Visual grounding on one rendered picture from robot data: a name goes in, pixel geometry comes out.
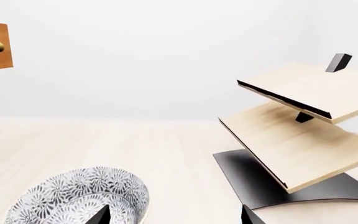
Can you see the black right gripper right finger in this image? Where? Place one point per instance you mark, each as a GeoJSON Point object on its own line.
{"type": "Point", "coordinates": [250, 217]}

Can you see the tiered light wood shelf rack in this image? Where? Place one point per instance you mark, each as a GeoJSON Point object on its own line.
{"type": "Point", "coordinates": [297, 144]}

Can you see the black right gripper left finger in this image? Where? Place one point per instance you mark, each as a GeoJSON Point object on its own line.
{"type": "Point", "coordinates": [102, 216]}

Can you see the patterned black-and-white ceramic bowl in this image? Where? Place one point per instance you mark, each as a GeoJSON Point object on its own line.
{"type": "Point", "coordinates": [82, 193]}

